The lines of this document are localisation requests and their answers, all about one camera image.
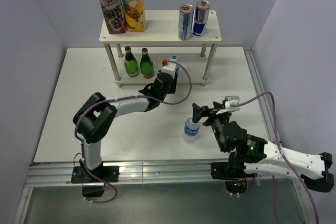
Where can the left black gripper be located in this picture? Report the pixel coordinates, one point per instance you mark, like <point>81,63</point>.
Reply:
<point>172,85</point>

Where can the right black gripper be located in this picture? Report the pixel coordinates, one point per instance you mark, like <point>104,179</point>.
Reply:
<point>198,112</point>

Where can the Pocari water bottle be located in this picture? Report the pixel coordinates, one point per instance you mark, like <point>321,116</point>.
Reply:
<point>191,130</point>
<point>177,68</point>

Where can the green glass bottle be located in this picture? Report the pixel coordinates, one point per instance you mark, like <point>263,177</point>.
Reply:
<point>146,64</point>
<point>130,63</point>

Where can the silver energy can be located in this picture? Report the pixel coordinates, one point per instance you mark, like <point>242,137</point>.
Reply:
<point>185,22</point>

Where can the Red Bull can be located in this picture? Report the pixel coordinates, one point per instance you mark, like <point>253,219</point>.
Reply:
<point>200,17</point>

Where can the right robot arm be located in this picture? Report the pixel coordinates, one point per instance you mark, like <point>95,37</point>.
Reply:
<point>251,155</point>

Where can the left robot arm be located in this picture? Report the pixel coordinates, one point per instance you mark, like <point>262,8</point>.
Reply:
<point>93,120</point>

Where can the white two-tier shelf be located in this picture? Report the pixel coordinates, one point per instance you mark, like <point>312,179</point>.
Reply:
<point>160,37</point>

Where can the pineapple juice carton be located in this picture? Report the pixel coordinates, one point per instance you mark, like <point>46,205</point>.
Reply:
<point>134,15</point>

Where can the grape juice carton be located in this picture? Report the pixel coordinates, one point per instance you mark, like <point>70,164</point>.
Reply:
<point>114,16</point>

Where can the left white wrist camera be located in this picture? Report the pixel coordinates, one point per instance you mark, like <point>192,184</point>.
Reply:
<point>168,66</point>

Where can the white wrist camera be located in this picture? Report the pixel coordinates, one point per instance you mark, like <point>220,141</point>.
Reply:
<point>168,66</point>
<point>228,105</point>

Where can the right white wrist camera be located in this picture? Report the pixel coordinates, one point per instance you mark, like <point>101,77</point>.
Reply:
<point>228,105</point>

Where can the aluminium front rail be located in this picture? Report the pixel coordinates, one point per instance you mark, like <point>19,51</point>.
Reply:
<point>161,192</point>

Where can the aluminium side rail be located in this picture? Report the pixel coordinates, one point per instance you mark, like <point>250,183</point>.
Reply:
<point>264,105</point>

